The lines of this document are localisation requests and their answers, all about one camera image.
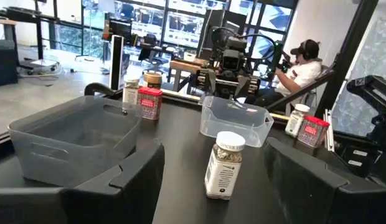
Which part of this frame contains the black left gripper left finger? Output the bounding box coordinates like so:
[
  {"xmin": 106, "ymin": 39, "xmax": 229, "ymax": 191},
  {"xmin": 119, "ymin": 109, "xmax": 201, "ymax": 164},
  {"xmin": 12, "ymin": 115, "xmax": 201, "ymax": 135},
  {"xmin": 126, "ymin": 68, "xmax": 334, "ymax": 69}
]
[{"xmin": 0, "ymin": 140, "xmax": 165, "ymax": 224}]

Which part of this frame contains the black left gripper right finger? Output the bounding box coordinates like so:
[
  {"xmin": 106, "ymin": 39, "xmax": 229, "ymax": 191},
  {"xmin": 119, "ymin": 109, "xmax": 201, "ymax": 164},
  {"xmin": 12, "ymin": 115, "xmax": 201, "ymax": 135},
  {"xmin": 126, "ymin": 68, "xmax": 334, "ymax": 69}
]
[{"xmin": 263, "ymin": 136, "xmax": 386, "ymax": 224}]

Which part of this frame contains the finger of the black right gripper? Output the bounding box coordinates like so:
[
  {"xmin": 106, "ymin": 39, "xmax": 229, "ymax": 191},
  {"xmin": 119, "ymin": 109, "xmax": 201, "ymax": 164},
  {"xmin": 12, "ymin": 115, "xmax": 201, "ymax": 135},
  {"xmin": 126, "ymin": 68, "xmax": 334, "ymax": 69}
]
[
  {"xmin": 195, "ymin": 67, "xmax": 217, "ymax": 94},
  {"xmin": 242, "ymin": 74, "xmax": 262, "ymax": 96}
]

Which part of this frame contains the spice jar with tan lid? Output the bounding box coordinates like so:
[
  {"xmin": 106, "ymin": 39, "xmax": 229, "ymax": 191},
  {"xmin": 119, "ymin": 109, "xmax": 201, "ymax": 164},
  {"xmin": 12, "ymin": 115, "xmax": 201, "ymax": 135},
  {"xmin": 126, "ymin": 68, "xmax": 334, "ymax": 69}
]
[{"xmin": 142, "ymin": 72, "xmax": 163, "ymax": 91}]

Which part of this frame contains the white-capped spice jar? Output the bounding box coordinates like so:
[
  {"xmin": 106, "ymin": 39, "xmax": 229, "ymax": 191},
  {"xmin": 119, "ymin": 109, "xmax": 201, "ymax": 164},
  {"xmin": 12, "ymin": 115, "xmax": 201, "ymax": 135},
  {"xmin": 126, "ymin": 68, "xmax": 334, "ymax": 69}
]
[
  {"xmin": 285, "ymin": 103, "xmax": 311, "ymax": 138},
  {"xmin": 204, "ymin": 131, "xmax": 246, "ymax": 200},
  {"xmin": 122, "ymin": 78, "xmax": 140, "ymax": 106}
]

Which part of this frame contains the red-lidded spice tin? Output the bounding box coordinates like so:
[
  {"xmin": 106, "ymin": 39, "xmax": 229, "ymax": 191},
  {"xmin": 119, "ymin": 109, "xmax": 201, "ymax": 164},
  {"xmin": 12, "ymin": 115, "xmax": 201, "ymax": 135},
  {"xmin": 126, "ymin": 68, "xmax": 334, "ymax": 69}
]
[
  {"xmin": 136, "ymin": 86, "xmax": 164, "ymax": 121},
  {"xmin": 297, "ymin": 115, "xmax": 331, "ymax": 148}
]

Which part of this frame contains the wooden table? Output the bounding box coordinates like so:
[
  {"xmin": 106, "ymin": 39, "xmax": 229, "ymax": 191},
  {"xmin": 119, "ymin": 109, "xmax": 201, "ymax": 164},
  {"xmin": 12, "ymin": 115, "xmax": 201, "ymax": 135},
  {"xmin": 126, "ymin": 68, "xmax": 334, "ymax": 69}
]
[{"xmin": 169, "ymin": 58, "xmax": 209, "ymax": 93}]

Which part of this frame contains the clear plastic bin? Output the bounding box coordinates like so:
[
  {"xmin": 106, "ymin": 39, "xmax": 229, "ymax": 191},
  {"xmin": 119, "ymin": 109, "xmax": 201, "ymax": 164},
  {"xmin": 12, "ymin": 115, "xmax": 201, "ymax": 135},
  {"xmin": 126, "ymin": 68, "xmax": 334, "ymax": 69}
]
[{"xmin": 199, "ymin": 95, "xmax": 275, "ymax": 148}]

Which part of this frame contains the person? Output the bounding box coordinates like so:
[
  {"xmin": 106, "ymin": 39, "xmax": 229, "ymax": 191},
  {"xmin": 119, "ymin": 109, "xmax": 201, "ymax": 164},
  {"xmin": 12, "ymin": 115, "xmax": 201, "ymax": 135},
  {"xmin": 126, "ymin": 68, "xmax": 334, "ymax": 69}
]
[{"xmin": 244, "ymin": 39, "xmax": 324, "ymax": 108}]

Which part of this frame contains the black diagonal bar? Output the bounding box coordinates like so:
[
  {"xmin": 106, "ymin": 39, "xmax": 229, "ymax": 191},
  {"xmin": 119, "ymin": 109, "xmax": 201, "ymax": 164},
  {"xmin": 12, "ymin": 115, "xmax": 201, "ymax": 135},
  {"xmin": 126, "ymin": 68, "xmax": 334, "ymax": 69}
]
[{"xmin": 265, "ymin": 70, "xmax": 336, "ymax": 113}]

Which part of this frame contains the black office chair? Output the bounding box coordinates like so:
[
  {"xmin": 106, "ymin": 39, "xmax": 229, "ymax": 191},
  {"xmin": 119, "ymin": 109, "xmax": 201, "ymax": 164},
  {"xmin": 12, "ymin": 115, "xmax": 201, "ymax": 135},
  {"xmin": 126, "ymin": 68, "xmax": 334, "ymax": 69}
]
[{"xmin": 137, "ymin": 33, "xmax": 169, "ymax": 74}]

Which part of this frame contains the grey translucent plastic bin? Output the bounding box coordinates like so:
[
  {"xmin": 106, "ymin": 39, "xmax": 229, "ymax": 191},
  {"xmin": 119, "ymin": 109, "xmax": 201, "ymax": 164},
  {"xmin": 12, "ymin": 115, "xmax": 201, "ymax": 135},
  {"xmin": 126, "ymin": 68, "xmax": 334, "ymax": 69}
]
[{"xmin": 7, "ymin": 95, "xmax": 143, "ymax": 189}]

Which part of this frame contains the aluminium profile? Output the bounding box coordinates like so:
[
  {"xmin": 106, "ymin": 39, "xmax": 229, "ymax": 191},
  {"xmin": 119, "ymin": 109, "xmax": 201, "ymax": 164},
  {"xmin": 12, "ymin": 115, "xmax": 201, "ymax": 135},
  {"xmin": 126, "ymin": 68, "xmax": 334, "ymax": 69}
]
[{"xmin": 323, "ymin": 108, "xmax": 336, "ymax": 152}]

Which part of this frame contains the black equipment rack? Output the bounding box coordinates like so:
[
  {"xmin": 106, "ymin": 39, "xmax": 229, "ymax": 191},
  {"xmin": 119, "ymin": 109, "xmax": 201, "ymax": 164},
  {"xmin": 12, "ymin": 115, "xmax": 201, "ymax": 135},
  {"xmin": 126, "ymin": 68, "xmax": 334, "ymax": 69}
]
[{"xmin": 101, "ymin": 12, "xmax": 141, "ymax": 47}]

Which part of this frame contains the black curved clamp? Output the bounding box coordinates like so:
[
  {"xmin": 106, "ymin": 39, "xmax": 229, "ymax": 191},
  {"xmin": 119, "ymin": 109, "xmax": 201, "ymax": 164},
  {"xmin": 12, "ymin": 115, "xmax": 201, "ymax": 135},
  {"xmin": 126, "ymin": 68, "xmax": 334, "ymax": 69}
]
[{"xmin": 83, "ymin": 82, "xmax": 116, "ymax": 97}]

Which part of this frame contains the black machine with stickers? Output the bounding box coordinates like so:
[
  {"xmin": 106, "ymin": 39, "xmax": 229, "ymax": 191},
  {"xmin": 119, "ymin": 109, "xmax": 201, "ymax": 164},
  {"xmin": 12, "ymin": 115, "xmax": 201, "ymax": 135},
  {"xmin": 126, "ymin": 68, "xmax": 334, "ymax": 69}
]
[{"xmin": 331, "ymin": 74, "xmax": 386, "ymax": 187}]

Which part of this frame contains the dark cabinet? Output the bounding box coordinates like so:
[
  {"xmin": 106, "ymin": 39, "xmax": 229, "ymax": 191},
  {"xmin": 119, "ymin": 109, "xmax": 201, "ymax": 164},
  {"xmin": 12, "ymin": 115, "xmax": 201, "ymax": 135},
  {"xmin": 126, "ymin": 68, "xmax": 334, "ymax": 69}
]
[{"xmin": 0, "ymin": 39, "xmax": 19, "ymax": 87}]

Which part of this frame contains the black standing desk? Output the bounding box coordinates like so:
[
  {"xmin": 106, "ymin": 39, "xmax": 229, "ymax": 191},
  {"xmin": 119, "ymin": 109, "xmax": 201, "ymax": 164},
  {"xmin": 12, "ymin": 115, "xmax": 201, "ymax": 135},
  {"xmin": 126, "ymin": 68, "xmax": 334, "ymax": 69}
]
[{"xmin": 0, "ymin": 6, "xmax": 59, "ymax": 60}]

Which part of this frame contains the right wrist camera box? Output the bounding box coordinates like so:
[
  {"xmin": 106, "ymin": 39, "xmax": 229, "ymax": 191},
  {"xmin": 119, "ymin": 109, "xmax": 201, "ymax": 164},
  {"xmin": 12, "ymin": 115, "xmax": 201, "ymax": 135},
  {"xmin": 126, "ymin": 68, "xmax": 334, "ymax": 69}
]
[{"xmin": 222, "ymin": 49, "xmax": 241, "ymax": 72}]

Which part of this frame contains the black frame strut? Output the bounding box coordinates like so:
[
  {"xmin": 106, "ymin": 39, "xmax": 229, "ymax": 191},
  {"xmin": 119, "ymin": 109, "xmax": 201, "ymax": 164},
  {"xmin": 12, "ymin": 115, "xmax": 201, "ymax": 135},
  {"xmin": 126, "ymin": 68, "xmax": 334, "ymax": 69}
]
[{"xmin": 313, "ymin": 0, "xmax": 380, "ymax": 119}]

